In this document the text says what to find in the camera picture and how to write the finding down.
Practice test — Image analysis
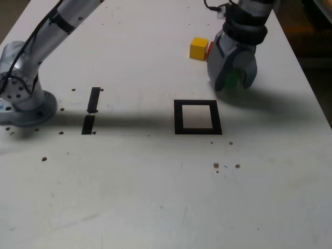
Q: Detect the black tape strip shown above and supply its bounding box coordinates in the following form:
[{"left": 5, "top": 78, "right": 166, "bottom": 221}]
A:
[{"left": 81, "top": 87, "right": 101, "bottom": 135}]

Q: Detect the green cube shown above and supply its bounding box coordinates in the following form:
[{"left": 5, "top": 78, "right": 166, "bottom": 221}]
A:
[{"left": 225, "top": 67, "right": 241, "bottom": 89}]

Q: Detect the yellow cube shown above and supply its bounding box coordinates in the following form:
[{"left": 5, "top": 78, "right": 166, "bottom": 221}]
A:
[{"left": 189, "top": 37, "right": 210, "bottom": 61}]

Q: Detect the black tape square outline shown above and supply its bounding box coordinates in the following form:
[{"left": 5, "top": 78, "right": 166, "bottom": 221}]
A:
[{"left": 173, "top": 99, "right": 223, "bottom": 135}]

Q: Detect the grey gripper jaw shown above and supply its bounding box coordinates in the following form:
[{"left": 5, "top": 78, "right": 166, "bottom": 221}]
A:
[
  {"left": 232, "top": 44, "right": 258, "bottom": 90},
  {"left": 206, "top": 27, "right": 241, "bottom": 92}
]

